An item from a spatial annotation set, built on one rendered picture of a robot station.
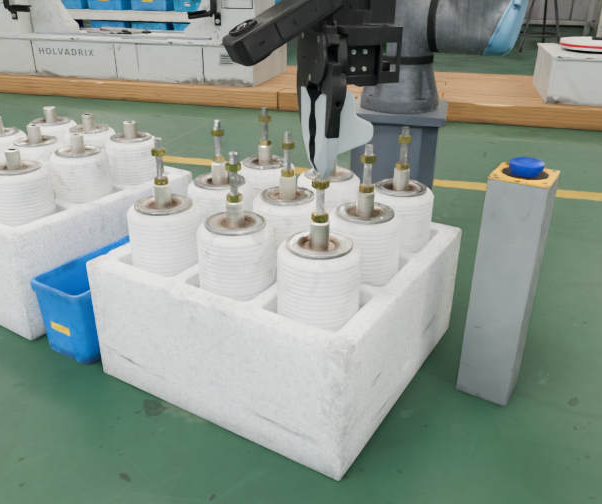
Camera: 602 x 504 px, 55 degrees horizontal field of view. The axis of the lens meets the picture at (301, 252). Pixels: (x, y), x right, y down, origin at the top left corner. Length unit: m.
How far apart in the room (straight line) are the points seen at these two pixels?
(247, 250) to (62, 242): 0.40
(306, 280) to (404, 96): 0.57
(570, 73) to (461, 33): 1.56
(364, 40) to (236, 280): 0.31
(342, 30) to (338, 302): 0.28
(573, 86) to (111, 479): 2.29
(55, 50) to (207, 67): 0.79
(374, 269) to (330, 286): 0.12
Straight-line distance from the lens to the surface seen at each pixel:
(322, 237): 0.64
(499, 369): 0.83
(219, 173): 0.86
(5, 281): 1.00
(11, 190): 0.98
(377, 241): 0.72
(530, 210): 0.73
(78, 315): 0.89
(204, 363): 0.74
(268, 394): 0.69
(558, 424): 0.86
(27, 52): 3.31
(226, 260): 0.68
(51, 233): 0.98
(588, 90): 2.64
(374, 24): 0.60
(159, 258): 0.77
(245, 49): 0.54
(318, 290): 0.63
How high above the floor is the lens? 0.52
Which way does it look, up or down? 25 degrees down
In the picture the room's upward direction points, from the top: 1 degrees clockwise
